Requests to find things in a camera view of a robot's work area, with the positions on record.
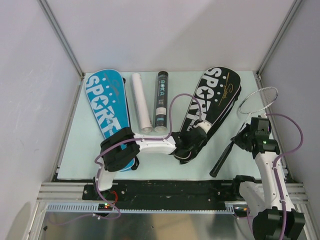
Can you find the white racket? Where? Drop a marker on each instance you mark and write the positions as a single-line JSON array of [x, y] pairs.
[[254, 103]]

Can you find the left aluminium frame post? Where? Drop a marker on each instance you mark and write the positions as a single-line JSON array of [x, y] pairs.
[[49, 14]]

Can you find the black racket cover front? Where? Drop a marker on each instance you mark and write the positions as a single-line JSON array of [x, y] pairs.
[[217, 91]]

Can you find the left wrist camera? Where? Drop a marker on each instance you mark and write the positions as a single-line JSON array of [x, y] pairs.
[[204, 125]]

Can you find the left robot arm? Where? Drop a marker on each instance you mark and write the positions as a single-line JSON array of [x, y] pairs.
[[117, 151]]

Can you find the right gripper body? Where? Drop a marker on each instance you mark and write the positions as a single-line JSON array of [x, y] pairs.
[[247, 134]]

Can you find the white shuttlecock tube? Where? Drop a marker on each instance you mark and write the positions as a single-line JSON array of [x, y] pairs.
[[145, 123]]

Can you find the blue racket cover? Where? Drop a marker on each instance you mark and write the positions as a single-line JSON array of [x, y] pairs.
[[106, 94]]

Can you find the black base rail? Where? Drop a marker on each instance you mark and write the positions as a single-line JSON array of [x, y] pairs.
[[170, 195]]

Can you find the aluminium frame post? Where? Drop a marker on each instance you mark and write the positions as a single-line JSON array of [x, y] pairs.
[[289, 17], [49, 14]]

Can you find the right aluminium frame post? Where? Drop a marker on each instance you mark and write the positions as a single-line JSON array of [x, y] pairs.
[[289, 17]]

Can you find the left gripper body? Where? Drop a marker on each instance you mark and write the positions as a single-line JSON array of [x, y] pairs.
[[193, 147]]

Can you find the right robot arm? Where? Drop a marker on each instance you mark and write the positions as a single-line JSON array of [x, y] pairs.
[[271, 211]]

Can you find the black shuttlecock tube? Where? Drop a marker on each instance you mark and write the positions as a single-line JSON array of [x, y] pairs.
[[161, 102]]

